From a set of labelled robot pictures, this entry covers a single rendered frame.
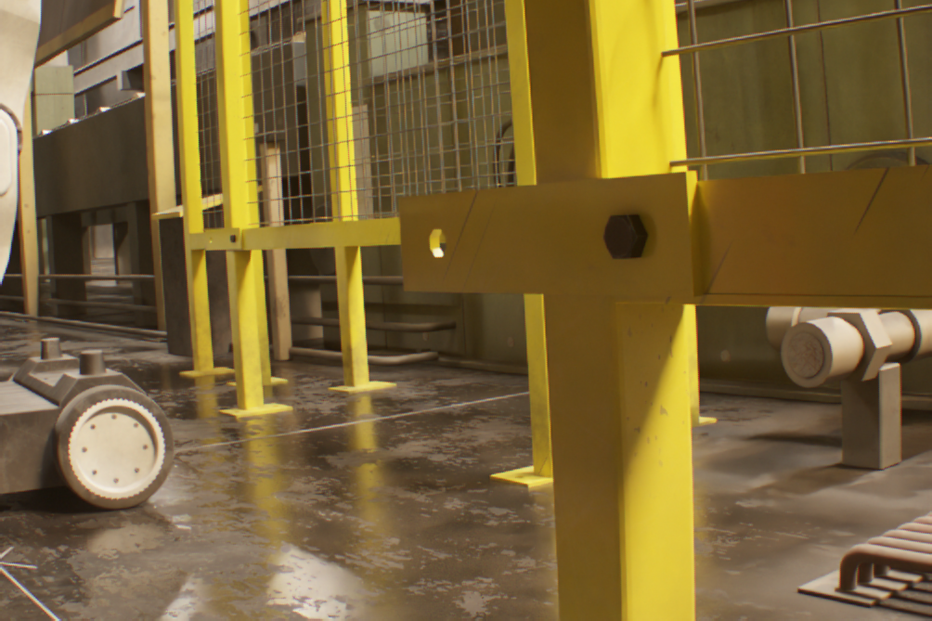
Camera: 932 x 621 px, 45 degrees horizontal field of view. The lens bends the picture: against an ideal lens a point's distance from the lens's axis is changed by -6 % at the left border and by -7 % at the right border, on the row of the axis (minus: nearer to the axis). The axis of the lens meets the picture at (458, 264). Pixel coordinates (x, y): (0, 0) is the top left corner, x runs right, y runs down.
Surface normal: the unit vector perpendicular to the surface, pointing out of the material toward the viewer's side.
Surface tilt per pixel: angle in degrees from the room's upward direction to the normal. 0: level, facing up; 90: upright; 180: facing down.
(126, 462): 90
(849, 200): 90
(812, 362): 90
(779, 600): 0
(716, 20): 90
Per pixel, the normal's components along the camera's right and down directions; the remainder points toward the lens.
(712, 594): -0.06, -1.00
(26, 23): 0.36, 0.40
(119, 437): 0.52, 0.00
